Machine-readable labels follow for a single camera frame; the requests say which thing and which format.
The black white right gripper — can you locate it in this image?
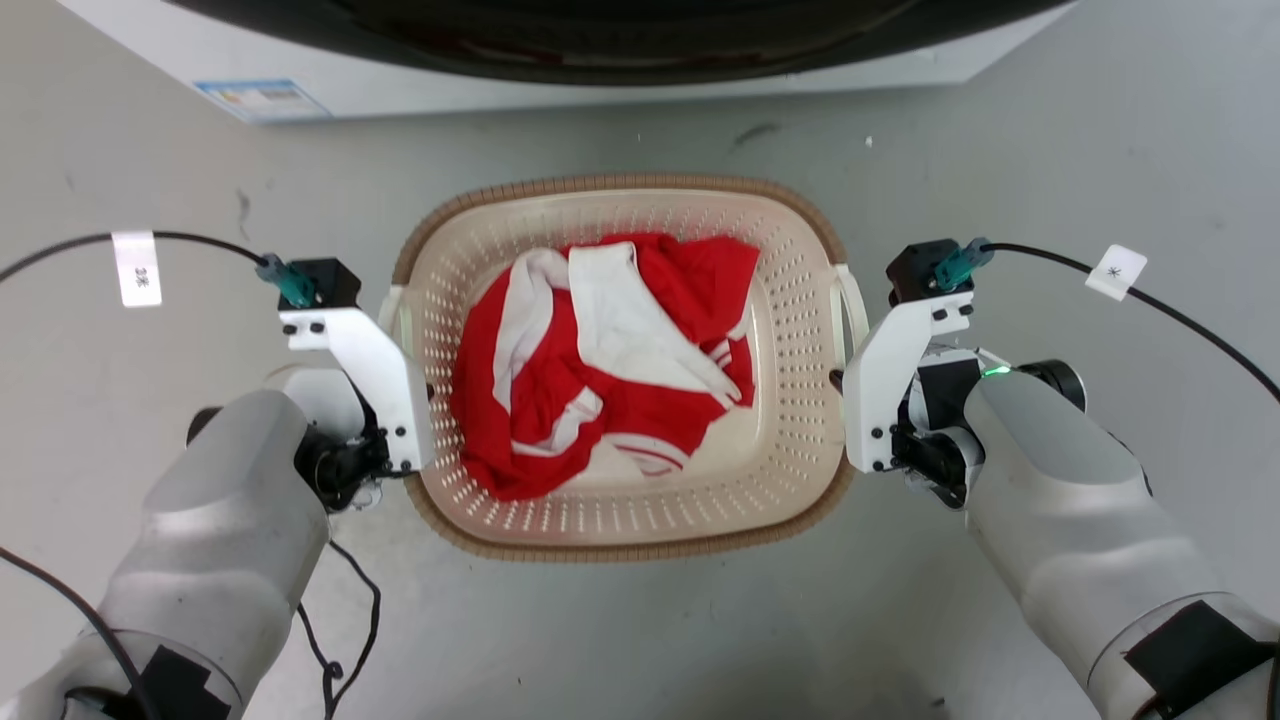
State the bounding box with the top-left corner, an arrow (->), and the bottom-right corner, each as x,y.
828,344 -> 987,511

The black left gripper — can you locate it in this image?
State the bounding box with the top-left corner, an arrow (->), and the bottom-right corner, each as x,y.
294,424 -> 392,513

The beige perforated plastic laundry basket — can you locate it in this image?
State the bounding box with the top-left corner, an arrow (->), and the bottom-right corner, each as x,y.
380,172 -> 870,563

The red and white garment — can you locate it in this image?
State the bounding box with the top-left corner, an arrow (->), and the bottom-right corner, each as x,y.
449,232 -> 762,502

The white tag with printed text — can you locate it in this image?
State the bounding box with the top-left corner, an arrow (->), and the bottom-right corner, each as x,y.
111,231 -> 163,309

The white tag with star mark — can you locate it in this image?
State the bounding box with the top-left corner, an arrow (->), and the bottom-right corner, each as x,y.
1084,244 -> 1149,302

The white washing machine body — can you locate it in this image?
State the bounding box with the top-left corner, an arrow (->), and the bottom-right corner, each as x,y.
58,0 -> 1079,126

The blue white energy label sticker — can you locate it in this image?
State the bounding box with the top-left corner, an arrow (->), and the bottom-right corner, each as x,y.
194,79 -> 332,124

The dark round washing machine door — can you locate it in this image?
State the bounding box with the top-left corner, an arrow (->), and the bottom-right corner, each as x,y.
168,0 -> 1073,87

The thin black looped arm cable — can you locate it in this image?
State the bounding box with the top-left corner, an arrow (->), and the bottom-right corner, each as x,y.
296,538 -> 383,720

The thin black curved arm cable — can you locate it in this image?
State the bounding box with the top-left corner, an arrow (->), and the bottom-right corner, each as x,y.
0,546 -> 151,720

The black left camera cable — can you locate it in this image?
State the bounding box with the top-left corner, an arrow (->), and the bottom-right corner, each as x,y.
0,231 -> 273,284

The black camera cable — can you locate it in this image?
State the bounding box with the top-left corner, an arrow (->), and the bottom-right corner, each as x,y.
984,241 -> 1280,405
0,231 -> 273,284

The black right camera cable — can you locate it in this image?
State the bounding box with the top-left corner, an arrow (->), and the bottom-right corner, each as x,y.
984,241 -> 1280,405

